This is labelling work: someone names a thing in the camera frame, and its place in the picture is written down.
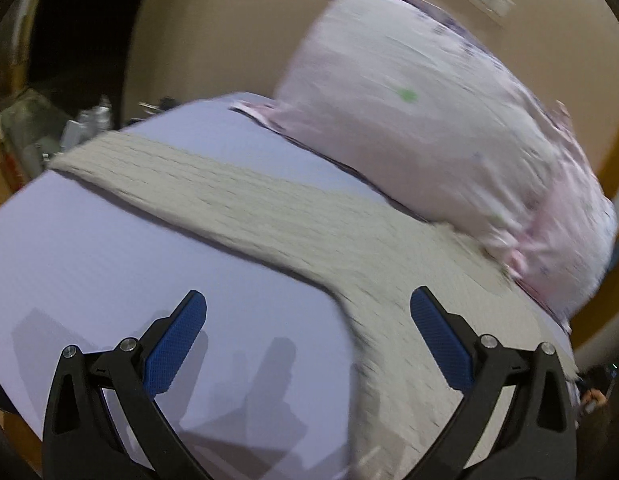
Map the beige cable knit sweater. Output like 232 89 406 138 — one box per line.
52 132 574 479

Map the person's right hand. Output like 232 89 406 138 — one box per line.
581 389 608 413

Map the lavender bed sheet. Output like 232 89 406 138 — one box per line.
0 91 581 480

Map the left floral pink pillow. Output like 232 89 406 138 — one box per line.
238 0 617 325

